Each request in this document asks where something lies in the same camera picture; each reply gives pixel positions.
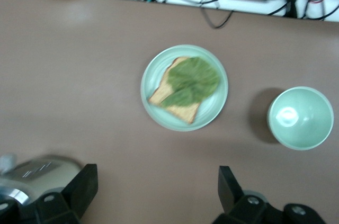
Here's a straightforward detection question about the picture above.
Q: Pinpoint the green bowl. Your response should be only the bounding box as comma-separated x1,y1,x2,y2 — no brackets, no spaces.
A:
267,86,334,151

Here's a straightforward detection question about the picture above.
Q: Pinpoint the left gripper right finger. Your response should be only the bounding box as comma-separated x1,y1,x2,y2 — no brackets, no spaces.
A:
211,165,284,224

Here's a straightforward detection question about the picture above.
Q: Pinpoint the black looped cable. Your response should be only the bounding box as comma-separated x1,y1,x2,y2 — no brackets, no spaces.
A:
200,0,235,29

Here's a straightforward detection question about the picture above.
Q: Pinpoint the brown bread slice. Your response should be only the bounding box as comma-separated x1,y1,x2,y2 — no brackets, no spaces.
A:
148,56,202,126

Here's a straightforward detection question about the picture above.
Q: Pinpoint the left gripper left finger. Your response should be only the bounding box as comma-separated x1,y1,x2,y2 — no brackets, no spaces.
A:
34,164,99,224

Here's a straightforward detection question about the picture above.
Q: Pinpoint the brown table cloth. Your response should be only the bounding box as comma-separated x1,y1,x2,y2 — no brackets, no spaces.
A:
0,0,339,224

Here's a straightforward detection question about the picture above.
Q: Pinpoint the beige chrome toaster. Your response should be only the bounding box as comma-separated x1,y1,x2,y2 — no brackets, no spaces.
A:
0,154,83,209

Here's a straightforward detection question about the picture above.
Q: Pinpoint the green lettuce leaf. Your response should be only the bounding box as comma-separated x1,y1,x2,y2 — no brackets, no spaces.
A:
161,57,221,108

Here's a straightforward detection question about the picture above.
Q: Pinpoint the green plate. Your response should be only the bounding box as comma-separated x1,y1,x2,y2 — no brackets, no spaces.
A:
140,44,229,132

